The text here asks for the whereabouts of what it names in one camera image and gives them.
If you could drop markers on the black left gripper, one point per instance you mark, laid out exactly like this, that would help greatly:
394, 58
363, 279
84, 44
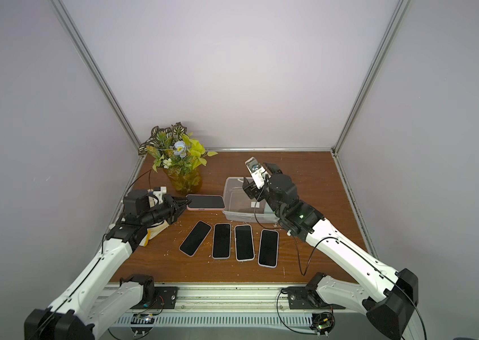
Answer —
174, 207

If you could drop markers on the amber transparent plastic vase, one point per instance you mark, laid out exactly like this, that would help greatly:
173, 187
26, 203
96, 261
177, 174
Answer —
187, 183

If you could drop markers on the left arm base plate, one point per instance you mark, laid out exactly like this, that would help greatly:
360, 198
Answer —
165, 298

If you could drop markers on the beige cased phone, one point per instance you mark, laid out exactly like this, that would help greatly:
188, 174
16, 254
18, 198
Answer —
244, 243

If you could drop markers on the white work glove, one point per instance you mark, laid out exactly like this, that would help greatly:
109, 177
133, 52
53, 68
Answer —
144, 241

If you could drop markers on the pink cased phone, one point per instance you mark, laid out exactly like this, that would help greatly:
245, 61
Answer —
205, 202

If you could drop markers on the left controller board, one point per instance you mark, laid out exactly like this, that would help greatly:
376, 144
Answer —
141, 325

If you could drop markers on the artificial green leafy plant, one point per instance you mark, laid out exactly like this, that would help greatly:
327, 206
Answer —
174, 148

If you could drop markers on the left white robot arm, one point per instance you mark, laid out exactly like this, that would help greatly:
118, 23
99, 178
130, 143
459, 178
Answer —
75, 314

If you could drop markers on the dark phone black screen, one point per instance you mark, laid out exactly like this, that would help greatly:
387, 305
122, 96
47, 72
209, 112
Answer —
195, 238

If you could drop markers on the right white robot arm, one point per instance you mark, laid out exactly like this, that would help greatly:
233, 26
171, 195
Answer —
386, 296

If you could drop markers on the white phone black screen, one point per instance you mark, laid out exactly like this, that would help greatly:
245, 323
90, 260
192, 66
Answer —
268, 249

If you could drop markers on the clear plastic storage box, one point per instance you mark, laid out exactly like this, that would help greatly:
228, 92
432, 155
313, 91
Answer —
240, 208

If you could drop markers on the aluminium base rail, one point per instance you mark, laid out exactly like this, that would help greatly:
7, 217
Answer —
246, 297

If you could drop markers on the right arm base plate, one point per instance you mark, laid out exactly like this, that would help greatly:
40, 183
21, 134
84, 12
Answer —
300, 298

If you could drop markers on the controller board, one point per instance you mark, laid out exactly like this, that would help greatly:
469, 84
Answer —
141, 325
323, 323

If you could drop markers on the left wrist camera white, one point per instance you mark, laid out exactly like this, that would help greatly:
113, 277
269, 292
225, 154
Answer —
156, 195

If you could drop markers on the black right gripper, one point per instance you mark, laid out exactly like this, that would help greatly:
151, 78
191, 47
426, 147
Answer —
250, 188

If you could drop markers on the right controller board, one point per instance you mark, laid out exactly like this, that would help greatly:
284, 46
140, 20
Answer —
323, 323

